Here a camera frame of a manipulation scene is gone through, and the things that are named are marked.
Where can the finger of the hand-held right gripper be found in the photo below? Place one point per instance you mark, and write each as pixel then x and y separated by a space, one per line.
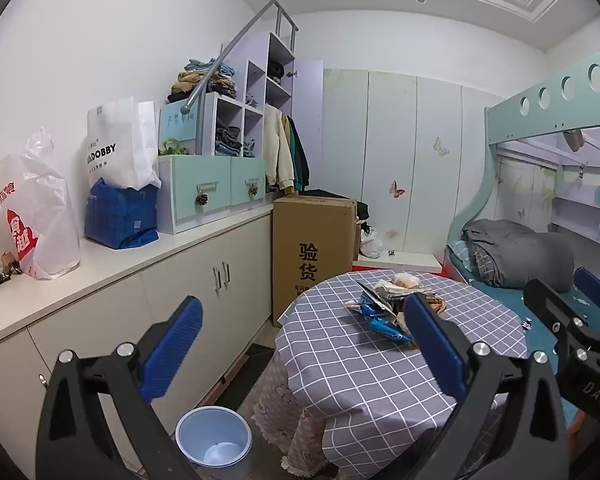
pixel 545 300
pixel 595 287

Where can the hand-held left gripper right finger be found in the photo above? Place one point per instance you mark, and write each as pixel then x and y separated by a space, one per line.
pixel 432 345

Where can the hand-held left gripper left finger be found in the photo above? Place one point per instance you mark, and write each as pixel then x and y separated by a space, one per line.
pixel 172 347

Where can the blue snack wrapper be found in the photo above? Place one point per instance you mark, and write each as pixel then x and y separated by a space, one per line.
pixel 385 329

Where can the blue plastic waste bin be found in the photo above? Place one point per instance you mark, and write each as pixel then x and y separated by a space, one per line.
pixel 195 435

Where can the teal printed bed sheet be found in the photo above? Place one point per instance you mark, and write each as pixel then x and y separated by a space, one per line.
pixel 505 305

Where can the grey duvet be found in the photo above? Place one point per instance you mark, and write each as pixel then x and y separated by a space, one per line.
pixel 525 255

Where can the long white low cabinet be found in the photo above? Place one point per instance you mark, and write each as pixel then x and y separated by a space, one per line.
pixel 130 300

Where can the round table grey checked tablecloth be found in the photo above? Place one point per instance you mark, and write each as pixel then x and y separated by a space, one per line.
pixel 360 385

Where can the white low platform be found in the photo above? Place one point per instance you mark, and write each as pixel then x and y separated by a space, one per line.
pixel 405 261

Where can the small white plastic bag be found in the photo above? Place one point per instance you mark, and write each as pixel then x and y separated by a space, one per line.
pixel 371 245

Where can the pink fringed table skirt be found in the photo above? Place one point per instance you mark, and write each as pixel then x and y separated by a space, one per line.
pixel 290 410

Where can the blue woven bag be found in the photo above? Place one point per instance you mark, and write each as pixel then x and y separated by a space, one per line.
pixel 120 215

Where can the brown hanging pouch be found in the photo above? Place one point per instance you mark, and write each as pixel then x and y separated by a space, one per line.
pixel 572 141

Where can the pinecone drawer ornament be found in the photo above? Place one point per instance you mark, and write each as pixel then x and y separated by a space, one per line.
pixel 201 199
pixel 253 191

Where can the tall cardboard box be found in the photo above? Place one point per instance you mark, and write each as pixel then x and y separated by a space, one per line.
pixel 312 250

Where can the pink butterfly sticker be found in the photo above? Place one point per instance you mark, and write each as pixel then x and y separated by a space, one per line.
pixel 397 189

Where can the teal two-drawer unit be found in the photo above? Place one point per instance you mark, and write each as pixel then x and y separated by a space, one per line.
pixel 200 180

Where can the teal bunk bed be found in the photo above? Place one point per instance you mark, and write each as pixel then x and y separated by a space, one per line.
pixel 530 115

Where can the beige butterfly sticker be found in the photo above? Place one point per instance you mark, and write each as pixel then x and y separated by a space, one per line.
pixel 440 146

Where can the black clothes heap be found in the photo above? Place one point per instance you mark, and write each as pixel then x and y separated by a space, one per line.
pixel 325 192

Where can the white plastic bag red print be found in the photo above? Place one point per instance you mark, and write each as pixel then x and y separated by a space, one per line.
pixel 45 210

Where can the green leaf wrapper scraps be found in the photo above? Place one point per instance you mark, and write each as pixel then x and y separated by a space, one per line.
pixel 0 272

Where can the green plastic plant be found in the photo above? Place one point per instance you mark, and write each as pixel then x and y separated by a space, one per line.
pixel 172 148

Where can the folded jeans in cubby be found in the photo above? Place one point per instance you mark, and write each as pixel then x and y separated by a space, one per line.
pixel 230 141

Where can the white paper shopping bag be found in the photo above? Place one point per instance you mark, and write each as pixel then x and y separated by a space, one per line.
pixel 115 140

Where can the white panelled wardrobe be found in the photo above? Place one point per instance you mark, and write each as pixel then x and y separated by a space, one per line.
pixel 380 135

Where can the cream hanging jacket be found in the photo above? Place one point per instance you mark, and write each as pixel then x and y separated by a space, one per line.
pixel 277 150

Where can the dark hanging jacket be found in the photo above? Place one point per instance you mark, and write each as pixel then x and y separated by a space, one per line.
pixel 305 160

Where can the green hanging jacket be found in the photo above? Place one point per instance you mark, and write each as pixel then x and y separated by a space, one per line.
pixel 296 152

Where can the purple cubby shelf unit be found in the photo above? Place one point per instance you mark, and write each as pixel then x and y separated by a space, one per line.
pixel 307 110

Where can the pile of folded clothes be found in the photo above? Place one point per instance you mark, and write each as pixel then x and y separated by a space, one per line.
pixel 190 80

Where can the dark clothes in cubby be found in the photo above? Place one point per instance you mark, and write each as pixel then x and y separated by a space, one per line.
pixel 277 71

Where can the grey metal handrail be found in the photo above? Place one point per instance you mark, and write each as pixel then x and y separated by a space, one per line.
pixel 240 40

